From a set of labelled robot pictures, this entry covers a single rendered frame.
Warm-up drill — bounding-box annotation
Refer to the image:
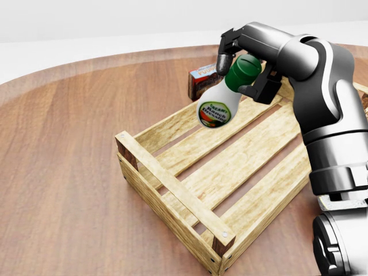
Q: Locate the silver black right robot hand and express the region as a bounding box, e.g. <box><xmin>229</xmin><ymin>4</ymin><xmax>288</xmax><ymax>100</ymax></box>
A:
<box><xmin>216</xmin><ymin>21</ymin><xmax>294</xmax><ymax>105</ymax></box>

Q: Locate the white green-capped salad dressing bottle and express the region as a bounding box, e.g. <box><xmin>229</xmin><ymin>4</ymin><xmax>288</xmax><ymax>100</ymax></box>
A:
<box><xmin>197</xmin><ymin>54</ymin><xmax>262</xmax><ymax>129</ymax></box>

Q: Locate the wooden slat tray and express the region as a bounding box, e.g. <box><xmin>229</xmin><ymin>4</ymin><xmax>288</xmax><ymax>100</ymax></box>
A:
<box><xmin>114</xmin><ymin>75</ymin><xmax>368</xmax><ymax>276</ymax></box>

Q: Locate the printed pudding box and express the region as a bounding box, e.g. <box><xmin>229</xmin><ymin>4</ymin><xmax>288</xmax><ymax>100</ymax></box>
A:
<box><xmin>188</xmin><ymin>63</ymin><xmax>225</xmax><ymax>102</ymax></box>

